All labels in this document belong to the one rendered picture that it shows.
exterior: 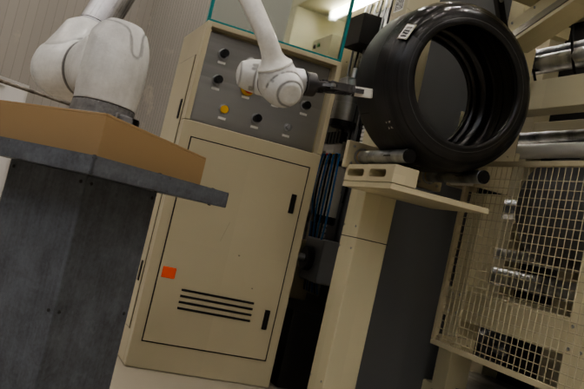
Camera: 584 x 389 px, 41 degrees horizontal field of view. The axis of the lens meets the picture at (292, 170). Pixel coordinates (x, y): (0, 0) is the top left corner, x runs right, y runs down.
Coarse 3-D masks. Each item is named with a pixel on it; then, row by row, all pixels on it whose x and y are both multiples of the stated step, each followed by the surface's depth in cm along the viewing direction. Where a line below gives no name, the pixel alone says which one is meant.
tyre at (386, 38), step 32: (384, 32) 254; (416, 32) 241; (448, 32) 274; (480, 32) 268; (512, 32) 257; (384, 64) 242; (416, 64) 240; (480, 64) 278; (512, 64) 254; (384, 96) 242; (480, 96) 279; (512, 96) 267; (384, 128) 247; (416, 128) 241; (480, 128) 277; (512, 128) 253; (416, 160) 248; (448, 160) 246; (480, 160) 250
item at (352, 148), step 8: (352, 144) 272; (360, 144) 273; (344, 152) 273; (352, 152) 272; (344, 160) 272; (352, 160) 272; (424, 176) 282; (416, 184) 281; (424, 184) 282; (432, 184) 283; (440, 184) 284
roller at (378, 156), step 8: (360, 152) 271; (368, 152) 264; (376, 152) 259; (384, 152) 253; (392, 152) 248; (400, 152) 243; (408, 152) 241; (360, 160) 270; (368, 160) 264; (376, 160) 258; (384, 160) 253; (392, 160) 248; (400, 160) 243; (408, 160) 241
